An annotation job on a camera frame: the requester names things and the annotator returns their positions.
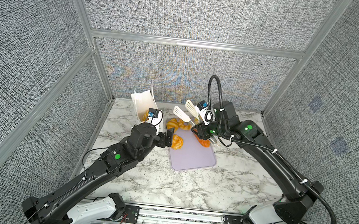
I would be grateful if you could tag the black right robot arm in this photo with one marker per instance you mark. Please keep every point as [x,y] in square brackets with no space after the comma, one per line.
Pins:
[298,194]

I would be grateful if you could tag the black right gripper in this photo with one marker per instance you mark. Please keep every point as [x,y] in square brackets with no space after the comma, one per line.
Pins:
[201,131]

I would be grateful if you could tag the striped bread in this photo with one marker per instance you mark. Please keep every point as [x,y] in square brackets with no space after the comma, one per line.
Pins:
[145,117]

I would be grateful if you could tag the aluminium cage frame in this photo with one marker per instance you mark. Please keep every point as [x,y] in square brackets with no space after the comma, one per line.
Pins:
[169,46]

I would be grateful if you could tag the steel tongs white tips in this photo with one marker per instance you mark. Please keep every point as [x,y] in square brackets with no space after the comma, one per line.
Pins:
[192,109]

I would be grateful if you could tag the round orange knotted bun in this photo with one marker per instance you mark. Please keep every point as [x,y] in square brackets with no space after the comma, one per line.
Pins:
[177,142]

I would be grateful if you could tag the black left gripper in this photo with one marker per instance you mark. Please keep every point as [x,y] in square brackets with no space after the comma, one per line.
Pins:
[162,142]

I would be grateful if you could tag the lilac plastic tray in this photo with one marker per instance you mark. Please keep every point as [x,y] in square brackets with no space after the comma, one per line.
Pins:
[192,155]

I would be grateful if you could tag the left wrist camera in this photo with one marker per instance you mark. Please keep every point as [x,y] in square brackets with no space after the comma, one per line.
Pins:
[154,117]

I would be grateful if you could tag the white paper bag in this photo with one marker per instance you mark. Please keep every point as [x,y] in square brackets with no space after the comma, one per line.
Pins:
[142,103]

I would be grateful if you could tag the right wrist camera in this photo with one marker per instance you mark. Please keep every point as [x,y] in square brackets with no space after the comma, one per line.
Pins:
[204,112]

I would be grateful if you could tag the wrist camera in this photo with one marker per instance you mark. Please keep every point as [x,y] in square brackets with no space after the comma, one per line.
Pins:
[154,117]
[204,112]

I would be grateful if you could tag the red-brown glazed croissant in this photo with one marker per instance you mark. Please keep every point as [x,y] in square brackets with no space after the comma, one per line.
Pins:
[204,143]

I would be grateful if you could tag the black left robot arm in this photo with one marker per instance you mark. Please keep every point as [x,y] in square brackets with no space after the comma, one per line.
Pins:
[62,206]

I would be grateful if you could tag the striped croissant top left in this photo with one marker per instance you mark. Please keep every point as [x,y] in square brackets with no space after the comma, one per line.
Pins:
[172,124]

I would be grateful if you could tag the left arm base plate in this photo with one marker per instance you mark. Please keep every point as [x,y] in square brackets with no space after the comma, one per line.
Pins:
[123,211]

